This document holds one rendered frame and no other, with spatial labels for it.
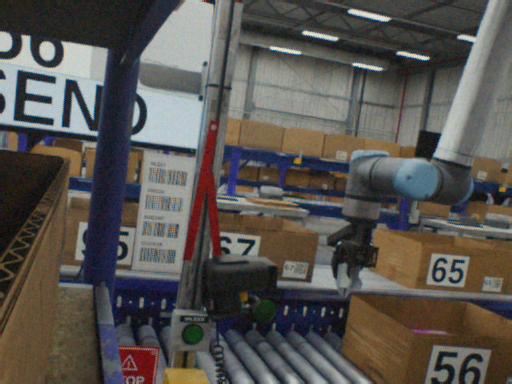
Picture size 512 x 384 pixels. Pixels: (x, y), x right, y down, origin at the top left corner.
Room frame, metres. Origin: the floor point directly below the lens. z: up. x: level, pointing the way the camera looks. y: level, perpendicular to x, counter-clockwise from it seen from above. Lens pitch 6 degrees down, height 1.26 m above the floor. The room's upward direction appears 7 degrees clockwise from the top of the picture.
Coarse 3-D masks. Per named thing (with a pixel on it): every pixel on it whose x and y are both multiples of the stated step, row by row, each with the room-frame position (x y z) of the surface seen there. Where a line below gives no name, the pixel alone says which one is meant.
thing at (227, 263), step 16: (224, 256) 0.82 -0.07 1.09; (240, 256) 0.82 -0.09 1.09; (256, 256) 0.83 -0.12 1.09; (208, 272) 0.79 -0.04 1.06; (224, 272) 0.78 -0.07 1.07; (240, 272) 0.78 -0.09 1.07; (256, 272) 0.79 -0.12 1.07; (272, 272) 0.80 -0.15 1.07; (208, 288) 0.80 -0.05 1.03; (224, 288) 0.78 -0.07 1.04; (240, 288) 0.79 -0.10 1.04; (256, 288) 0.79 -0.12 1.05; (272, 288) 0.80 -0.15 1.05; (224, 304) 0.79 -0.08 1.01; (240, 304) 0.81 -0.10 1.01
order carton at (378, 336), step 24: (360, 312) 1.27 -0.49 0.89; (384, 312) 1.36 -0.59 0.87; (408, 312) 1.37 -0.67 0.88; (432, 312) 1.39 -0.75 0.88; (456, 312) 1.40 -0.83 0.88; (480, 312) 1.35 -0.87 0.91; (360, 336) 1.25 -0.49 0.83; (384, 336) 1.15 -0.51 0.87; (408, 336) 1.07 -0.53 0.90; (432, 336) 1.06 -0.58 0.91; (456, 336) 1.07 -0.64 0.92; (480, 336) 1.08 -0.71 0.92; (504, 336) 1.26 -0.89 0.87; (360, 360) 1.23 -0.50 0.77; (384, 360) 1.14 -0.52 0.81; (408, 360) 1.05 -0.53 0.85; (504, 360) 1.10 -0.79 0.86
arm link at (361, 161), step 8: (360, 152) 1.20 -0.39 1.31; (368, 152) 1.18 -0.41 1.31; (376, 152) 1.18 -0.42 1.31; (384, 152) 1.19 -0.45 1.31; (352, 160) 1.21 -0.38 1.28; (360, 160) 1.19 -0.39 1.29; (368, 160) 1.18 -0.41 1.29; (352, 168) 1.21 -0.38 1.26; (360, 168) 1.19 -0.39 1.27; (368, 168) 1.16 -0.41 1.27; (352, 176) 1.21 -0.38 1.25; (360, 176) 1.18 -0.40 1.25; (368, 176) 1.16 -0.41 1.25; (352, 184) 1.20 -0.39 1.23; (360, 184) 1.19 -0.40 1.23; (368, 184) 1.16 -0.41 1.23; (352, 192) 1.20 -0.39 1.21; (360, 192) 1.18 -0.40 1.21; (368, 192) 1.18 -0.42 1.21; (360, 200) 1.18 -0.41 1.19; (368, 200) 1.18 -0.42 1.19; (376, 200) 1.18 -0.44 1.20
